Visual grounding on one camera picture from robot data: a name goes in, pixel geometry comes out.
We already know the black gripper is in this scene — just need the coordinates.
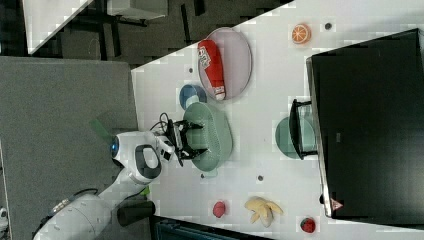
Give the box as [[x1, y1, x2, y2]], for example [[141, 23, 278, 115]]
[[166, 119, 206, 165]]

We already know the green plastic strainer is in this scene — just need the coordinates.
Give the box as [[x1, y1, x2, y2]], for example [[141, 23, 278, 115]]
[[183, 102, 233, 178]]

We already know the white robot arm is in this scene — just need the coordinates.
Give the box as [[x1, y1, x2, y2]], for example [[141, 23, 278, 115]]
[[32, 120, 204, 240]]

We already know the blue round bowl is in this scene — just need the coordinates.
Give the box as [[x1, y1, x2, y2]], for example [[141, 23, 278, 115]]
[[179, 84, 207, 110]]

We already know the green bottle white cap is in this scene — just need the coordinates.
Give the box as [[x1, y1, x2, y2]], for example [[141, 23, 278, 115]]
[[140, 187, 150, 196]]

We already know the red strawberry toy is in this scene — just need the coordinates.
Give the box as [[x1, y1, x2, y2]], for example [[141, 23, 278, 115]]
[[212, 201, 226, 218]]

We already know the red plush ketchup bottle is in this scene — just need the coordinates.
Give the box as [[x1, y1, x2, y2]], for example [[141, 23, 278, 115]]
[[198, 39, 226, 100]]

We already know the grey round plate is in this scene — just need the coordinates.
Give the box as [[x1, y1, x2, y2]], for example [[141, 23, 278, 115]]
[[197, 27, 252, 100]]

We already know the green plastic cup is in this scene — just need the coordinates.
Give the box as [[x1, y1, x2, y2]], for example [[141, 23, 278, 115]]
[[275, 117, 316, 159]]

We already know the peeled banana toy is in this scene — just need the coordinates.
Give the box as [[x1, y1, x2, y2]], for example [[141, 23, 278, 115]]
[[244, 197, 283, 228]]

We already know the small red green fruit toy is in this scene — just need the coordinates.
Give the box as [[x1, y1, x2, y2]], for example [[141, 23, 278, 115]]
[[300, 218, 316, 234]]

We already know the orange slice toy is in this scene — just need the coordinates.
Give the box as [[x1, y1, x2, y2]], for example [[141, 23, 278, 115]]
[[291, 23, 312, 44]]

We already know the black toaster oven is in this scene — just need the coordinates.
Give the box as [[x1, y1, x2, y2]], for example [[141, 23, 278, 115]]
[[304, 28, 424, 229]]

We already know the white side table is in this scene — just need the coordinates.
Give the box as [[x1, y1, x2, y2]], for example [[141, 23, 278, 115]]
[[22, 0, 94, 55]]

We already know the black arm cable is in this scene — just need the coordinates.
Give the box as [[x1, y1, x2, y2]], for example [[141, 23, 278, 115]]
[[149, 112, 174, 134]]

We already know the blue metal frame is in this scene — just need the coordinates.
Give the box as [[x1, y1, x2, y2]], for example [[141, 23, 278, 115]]
[[149, 216, 271, 240]]

